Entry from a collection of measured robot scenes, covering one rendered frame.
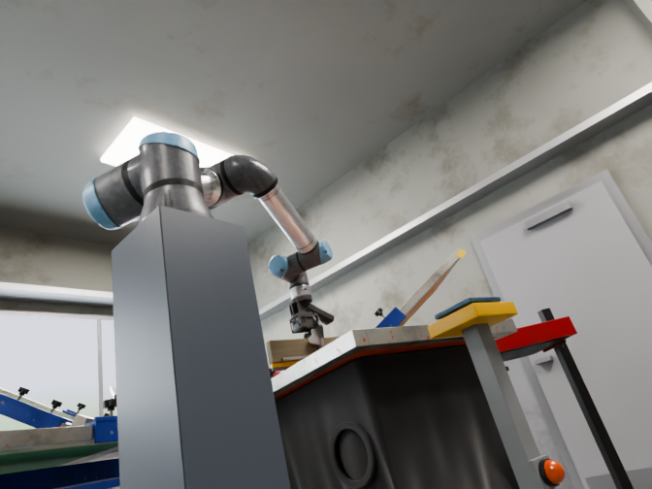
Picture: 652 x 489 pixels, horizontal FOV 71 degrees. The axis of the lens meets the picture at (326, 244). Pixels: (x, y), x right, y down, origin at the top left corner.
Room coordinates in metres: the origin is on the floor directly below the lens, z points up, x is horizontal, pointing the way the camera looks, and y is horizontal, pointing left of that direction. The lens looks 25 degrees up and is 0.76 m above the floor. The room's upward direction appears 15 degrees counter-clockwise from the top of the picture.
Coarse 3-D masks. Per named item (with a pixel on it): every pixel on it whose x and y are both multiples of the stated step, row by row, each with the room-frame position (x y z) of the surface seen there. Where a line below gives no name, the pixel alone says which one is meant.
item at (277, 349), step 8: (272, 344) 1.46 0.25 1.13; (280, 344) 1.48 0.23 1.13; (288, 344) 1.50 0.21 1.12; (296, 344) 1.52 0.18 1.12; (304, 344) 1.54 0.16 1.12; (312, 344) 1.56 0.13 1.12; (272, 352) 1.46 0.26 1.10; (280, 352) 1.48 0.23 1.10; (288, 352) 1.50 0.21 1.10; (296, 352) 1.51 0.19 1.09; (304, 352) 1.53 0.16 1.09; (312, 352) 1.55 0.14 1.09; (272, 360) 1.46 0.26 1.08; (280, 360) 1.47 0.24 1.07
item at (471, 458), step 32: (416, 352) 1.19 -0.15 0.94; (448, 352) 1.26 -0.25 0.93; (384, 384) 1.11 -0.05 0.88; (416, 384) 1.17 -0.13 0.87; (448, 384) 1.24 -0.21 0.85; (480, 384) 1.32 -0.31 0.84; (384, 416) 1.10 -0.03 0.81; (416, 416) 1.15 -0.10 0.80; (448, 416) 1.22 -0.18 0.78; (480, 416) 1.30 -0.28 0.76; (384, 448) 1.09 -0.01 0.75; (416, 448) 1.14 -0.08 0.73; (448, 448) 1.20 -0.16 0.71; (480, 448) 1.29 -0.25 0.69; (416, 480) 1.13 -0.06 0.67; (448, 480) 1.19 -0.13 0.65; (480, 480) 1.25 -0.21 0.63; (512, 480) 1.33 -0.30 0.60
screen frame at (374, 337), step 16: (512, 320) 1.33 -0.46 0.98; (352, 336) 0.97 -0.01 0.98; (368, 336) 0.99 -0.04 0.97; (384, 336) 1.02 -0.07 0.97; (400, 336) 1.05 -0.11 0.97; (416, 336) 1.08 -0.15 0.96; (496, 336) 1.31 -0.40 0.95; (320, 352) 1.07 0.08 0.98; (336, 352) 1.02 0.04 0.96; (352, 352) 1.02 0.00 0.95; (288, 368) 1.19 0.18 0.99; (304, 368) 1.13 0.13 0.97; (320, 368) 1.10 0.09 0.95; (272, 384) 1.28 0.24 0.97; (288, 384) 1.21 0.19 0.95
